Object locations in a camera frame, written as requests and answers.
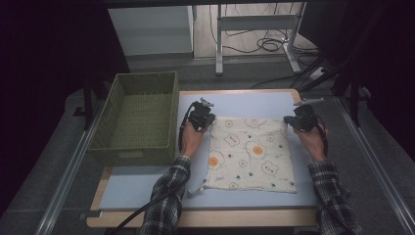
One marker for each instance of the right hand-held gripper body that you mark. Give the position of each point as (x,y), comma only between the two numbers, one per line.
(305,119)

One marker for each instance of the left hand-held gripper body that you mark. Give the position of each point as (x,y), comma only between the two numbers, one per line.
(199,116)

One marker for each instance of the cream printed cloth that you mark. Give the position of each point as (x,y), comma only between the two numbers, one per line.
(251,156)

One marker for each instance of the green woven basket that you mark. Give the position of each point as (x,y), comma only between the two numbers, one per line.
(140,127)

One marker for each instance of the person's left hand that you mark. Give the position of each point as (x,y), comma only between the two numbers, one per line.
(191,140)

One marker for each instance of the person's right hand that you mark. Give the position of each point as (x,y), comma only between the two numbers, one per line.
(314,143)

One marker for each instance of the white power strip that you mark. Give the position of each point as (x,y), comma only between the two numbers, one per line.
(315,73)

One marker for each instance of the black tripod stand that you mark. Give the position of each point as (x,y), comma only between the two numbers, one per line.
(354,98)

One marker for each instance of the white cabinet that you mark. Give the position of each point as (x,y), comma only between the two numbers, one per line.
(150,29)

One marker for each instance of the pale blue table mat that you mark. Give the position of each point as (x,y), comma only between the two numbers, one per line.
(130,187)

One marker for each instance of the black stand leg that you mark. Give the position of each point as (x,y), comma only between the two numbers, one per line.
(88,104)

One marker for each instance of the metal floor rail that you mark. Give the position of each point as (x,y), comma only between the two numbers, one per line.
(65,176)
(375,163)

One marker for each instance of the white desk frame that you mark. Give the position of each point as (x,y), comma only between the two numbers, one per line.
(257,23)

